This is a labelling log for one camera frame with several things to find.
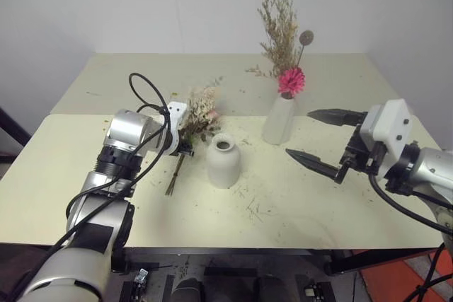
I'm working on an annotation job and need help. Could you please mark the dried bouquet with pink flower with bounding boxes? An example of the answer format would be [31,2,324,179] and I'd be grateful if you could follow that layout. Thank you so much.
[246,0,316,100]

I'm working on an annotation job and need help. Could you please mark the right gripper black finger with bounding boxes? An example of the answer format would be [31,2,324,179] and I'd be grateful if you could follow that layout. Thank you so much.
[306,107,369,128]
[285,148,350,185]

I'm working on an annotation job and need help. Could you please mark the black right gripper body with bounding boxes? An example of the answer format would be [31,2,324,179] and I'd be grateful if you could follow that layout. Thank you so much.
[338,125,390,185]

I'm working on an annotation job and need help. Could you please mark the thin black hanging cable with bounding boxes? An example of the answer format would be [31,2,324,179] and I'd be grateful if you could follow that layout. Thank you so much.
[406,243,448,302]

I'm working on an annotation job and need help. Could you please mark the round white ceramic vase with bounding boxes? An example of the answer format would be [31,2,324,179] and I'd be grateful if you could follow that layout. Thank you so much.
[205,132,241,189]

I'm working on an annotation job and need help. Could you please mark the dark furniture piece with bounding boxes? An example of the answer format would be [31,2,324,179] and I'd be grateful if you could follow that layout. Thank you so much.
[0,105,33,162]

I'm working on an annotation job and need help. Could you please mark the black table frame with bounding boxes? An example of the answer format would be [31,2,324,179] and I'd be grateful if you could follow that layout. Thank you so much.
[113,246,447,275]

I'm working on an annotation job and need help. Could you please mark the dried beige flower bouquet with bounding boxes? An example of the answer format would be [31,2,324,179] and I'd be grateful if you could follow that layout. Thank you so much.
[164,75,226,197]

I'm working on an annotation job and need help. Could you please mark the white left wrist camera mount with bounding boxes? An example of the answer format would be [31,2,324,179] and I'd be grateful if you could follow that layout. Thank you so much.
[163,101,189,156]

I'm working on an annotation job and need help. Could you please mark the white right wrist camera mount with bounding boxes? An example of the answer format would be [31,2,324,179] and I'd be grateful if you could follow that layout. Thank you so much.
[360,98,415,162]

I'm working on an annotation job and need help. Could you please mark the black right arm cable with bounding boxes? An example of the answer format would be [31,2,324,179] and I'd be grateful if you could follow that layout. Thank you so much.
[367,170,453,236]

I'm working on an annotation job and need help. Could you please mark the dark rounded shape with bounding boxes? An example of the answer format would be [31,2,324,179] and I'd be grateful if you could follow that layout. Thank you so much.
[171,277,205,302]

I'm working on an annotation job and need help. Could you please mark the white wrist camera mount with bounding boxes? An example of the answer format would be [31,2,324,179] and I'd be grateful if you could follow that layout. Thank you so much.
[163,101,189,156]
[360,98,415,162]

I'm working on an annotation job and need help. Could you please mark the tall white faceted vase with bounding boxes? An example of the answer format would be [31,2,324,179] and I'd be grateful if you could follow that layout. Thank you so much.
[260,93,299,146]

